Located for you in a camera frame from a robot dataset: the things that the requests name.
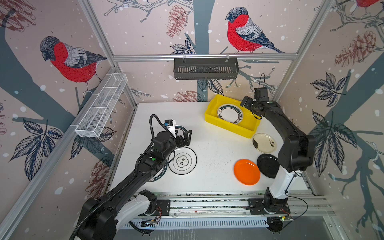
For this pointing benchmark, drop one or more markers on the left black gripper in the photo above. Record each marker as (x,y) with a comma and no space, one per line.
(181,143)

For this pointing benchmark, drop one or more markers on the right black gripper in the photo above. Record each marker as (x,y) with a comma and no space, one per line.
(248,104)

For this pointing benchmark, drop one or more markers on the green red rimmed white plate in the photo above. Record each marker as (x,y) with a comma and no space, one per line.
(230,113)

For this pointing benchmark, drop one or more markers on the orange plate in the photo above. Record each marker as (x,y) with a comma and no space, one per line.
(247,172)

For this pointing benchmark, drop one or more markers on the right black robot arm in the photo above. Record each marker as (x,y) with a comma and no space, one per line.
(295,155)

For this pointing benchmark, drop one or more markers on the green lettered plate under arm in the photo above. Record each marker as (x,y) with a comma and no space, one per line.
(156,178)

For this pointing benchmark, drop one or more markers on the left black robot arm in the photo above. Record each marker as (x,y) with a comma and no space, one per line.
(98,218)

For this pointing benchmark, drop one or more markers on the yellow plastic bin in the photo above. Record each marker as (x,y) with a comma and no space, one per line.
(246,128)

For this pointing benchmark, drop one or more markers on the cream plate with dark patch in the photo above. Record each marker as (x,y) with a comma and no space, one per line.
(264,143)

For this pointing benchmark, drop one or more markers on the black plate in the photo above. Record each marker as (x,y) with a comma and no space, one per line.
(268,165)

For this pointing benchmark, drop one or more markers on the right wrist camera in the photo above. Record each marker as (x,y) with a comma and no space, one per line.
(261,93)

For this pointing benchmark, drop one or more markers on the black wall basket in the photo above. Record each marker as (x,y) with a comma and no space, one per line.
(206,69)

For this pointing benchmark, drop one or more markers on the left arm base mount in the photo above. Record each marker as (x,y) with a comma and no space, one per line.
(161,208)

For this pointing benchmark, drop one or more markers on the white wire mesh shelf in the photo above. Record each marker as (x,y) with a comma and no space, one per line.
(99,112)

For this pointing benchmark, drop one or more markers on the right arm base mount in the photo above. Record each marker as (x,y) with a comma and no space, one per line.
(268,207)

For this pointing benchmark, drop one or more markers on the aluminium mounting rail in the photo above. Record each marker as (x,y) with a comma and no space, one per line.
(199,206)

